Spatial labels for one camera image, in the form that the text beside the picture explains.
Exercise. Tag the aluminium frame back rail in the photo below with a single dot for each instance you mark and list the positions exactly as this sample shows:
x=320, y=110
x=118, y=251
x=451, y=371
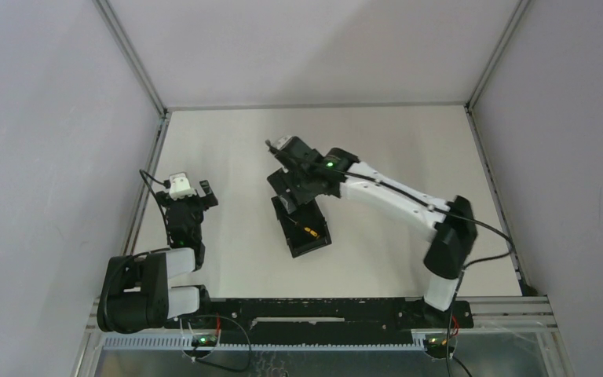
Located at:
x=171, y=109

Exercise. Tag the right controller board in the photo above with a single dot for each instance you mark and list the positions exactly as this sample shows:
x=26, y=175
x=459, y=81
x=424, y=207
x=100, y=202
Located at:
x=437, y=348

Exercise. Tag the white slotted cable duct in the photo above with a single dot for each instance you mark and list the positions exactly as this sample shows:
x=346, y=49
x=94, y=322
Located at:
x=177, y=342

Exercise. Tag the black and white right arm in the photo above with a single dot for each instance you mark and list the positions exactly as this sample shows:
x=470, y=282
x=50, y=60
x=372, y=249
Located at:
x=447, y=225

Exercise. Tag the left controller board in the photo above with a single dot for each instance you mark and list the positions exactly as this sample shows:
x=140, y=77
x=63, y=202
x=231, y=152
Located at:
x=204, y=341

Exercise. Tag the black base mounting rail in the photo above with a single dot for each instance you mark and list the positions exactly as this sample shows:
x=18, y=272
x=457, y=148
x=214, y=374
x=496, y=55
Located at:
x=323, y=321

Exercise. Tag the aluminium frame right rail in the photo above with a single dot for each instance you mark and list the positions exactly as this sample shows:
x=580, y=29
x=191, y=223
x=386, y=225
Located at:
x=526, y=288

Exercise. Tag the aluminium frame rail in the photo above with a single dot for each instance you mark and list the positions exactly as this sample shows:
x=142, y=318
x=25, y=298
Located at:
x=145, y=192
x=171, y=109
x=526, y=288

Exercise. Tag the controller board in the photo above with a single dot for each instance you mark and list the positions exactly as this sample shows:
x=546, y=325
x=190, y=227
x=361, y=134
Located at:
x=204, y=341
x=437, y=348

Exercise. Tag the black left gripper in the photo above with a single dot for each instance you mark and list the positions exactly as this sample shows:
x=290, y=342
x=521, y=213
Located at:
x=190, y=203

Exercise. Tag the aluminium frame left rail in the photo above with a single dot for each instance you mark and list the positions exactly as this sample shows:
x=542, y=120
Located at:
x=145, y=192

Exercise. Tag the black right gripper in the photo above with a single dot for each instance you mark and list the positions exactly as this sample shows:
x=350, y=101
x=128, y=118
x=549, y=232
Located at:
x=283, y=179

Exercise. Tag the yellow black screwdriver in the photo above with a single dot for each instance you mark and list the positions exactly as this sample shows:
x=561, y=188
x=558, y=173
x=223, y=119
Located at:
x=313, y=233

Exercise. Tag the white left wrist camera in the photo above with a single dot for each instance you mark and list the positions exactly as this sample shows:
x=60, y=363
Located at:
x=180, y=186

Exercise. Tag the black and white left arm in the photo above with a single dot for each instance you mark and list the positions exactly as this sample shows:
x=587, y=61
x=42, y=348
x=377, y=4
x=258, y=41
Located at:
x=136, y=292

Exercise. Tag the black plastic bin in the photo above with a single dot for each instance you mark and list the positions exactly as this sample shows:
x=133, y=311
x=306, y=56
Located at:
x=310, y=214

